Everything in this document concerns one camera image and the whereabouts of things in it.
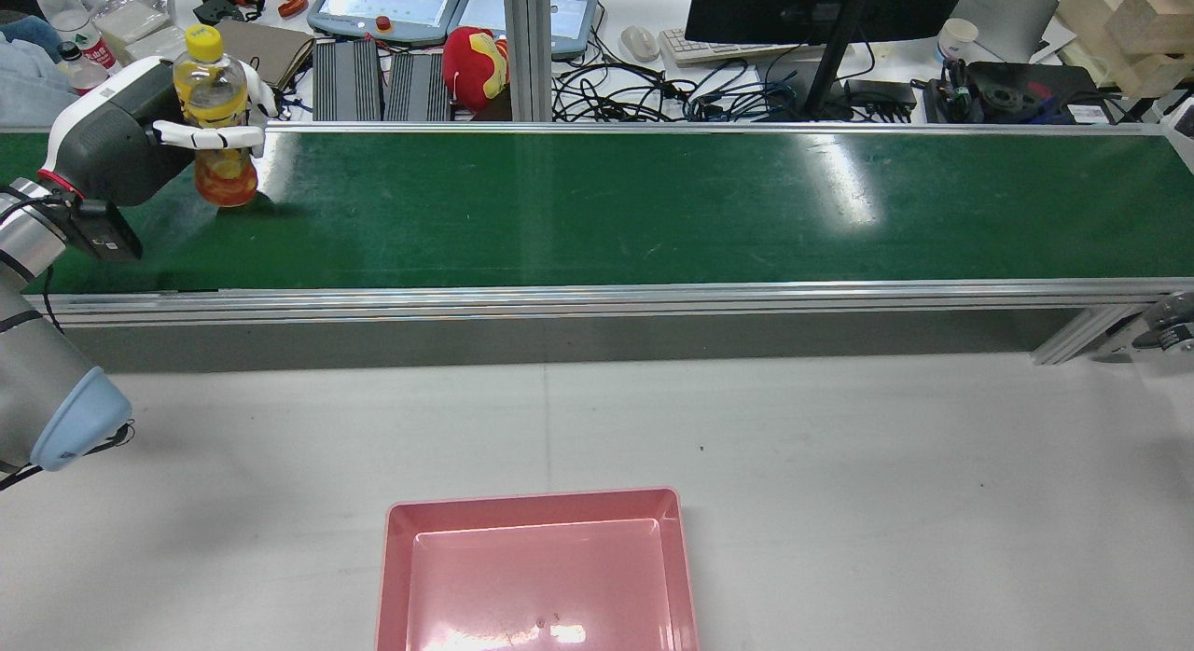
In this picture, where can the grey white robot left hand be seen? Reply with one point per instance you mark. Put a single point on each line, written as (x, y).
(112, 138)

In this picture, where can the yellow cap drink bottle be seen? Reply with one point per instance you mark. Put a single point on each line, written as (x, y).
(216, 91)

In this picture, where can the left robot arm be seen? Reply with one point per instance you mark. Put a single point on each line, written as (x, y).
(28, 371)

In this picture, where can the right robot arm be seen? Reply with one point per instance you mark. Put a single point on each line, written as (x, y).
(1171, 325)

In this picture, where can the pink plastic basket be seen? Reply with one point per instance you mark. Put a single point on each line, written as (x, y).
(536, 576)

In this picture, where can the small clear water bottle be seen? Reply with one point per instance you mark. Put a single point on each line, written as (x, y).
(82, 71)

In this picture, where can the blue cloth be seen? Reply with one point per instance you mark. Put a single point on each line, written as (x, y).
(28, 73)

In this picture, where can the clear plastic bag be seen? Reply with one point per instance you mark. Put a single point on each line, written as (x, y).
(131, 17)

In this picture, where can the large clear water bottle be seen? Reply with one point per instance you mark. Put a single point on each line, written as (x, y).
(70, 21)

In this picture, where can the black tool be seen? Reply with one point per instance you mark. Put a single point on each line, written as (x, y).
(216, 3)

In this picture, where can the brown notebook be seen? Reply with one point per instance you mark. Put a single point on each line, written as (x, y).
(270, 52)

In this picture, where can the black finned power box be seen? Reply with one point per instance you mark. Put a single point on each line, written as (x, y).
(420, 90)
(347, 82)

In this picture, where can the grey teach pendant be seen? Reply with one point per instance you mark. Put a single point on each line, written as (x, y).
(564, 21)
(382, 7)

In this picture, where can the red Iron Man plush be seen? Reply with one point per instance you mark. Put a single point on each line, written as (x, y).
(474, 68)

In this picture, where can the green conveyor belt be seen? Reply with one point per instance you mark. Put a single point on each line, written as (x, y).
(606, 203)

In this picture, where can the white computer mouse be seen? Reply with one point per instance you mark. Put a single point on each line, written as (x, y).
(640, 42)

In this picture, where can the white keyboard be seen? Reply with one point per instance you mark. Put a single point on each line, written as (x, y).
(709, 49)

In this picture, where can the black Huawei monitor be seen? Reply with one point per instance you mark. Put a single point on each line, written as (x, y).
(821, 7)

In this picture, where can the black monitor stand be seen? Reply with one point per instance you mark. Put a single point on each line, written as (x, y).
(833, 59)

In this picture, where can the white paper cup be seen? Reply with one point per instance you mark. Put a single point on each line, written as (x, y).
(956, 40)

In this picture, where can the black equipment case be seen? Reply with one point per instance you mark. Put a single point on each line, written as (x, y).
(1026, 91)

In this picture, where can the wooden blocks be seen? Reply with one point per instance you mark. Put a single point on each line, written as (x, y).
(1138, 35)

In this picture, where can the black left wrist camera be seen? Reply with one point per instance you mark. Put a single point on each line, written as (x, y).
(103, 231)

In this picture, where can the aluminium profile post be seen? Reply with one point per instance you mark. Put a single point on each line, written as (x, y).
(528, 49)

